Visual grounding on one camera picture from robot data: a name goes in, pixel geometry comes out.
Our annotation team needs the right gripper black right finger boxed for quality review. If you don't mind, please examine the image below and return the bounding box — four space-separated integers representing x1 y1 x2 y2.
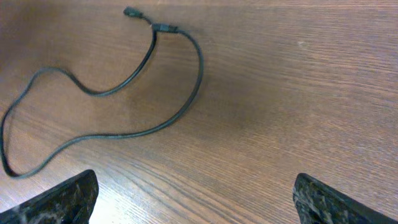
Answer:
293 173 397 224

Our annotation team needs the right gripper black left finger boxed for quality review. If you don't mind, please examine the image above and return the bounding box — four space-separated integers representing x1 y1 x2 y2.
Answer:
1 169 99 224

